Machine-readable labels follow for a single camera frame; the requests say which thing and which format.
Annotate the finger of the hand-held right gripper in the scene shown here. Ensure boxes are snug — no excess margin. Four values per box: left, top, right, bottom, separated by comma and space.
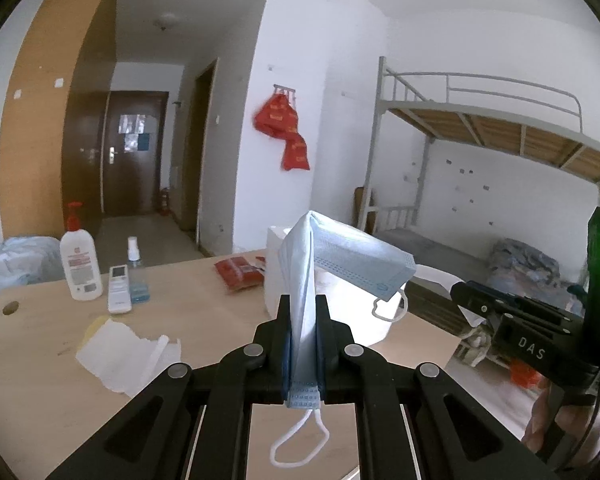
450, 281, 587, 322

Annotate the grey crumpled blanket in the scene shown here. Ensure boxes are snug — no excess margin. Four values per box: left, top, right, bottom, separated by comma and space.
490, 238, 563, 286

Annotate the wooden wardrobe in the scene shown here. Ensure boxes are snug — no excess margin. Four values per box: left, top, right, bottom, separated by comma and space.
0, 0, 123, 241

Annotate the white remote control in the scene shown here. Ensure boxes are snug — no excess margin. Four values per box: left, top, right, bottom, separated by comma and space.
107, 264, 132, 315

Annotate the brown side door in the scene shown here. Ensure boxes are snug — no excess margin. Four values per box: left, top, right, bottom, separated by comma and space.
177, 57, 220, 256

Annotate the metal bunk bed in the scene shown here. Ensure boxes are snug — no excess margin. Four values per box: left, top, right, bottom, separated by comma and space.
355, 56, 600, 311

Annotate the red hanging bag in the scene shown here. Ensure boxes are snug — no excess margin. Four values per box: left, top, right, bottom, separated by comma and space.
254, 91, 301, 138
280, 132, 311, 172

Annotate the red snack packet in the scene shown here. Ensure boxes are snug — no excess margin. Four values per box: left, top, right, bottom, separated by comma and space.
214, 256, 267, 292

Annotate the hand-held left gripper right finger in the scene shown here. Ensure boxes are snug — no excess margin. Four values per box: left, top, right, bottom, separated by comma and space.
314, 295, 561, 480

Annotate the leaning wooden board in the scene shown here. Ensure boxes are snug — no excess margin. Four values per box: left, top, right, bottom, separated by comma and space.
355, 186, 376, 233

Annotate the white foam box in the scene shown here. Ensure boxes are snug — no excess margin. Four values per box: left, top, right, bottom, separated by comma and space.
264, 226, 463, 347

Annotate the person's right hand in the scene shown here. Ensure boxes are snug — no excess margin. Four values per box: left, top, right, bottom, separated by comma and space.
522, 377, 600, 468

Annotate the clear blue spray bottle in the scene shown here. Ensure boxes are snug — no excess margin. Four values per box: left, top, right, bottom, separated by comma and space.
127, 236, 149, 304

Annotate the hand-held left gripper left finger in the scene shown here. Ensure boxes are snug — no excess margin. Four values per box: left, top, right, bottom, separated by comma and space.
45, 295, 293, 480

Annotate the dark brown entrance door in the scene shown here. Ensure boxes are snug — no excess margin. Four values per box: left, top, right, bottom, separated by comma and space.
97, 91, 170, 218

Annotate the white tissue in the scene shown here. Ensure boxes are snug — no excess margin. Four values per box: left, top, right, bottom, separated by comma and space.
75, 317, 182, 395

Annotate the blue face mask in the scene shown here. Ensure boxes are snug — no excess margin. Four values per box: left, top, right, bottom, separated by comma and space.
270, 211, 417, 467

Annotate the light blue bedding bundle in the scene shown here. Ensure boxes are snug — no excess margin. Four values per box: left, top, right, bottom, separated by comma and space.
0, 236, 63, 306

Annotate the white lotion pump bottle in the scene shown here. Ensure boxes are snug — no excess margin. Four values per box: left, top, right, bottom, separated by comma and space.
60, 201, 104, 302

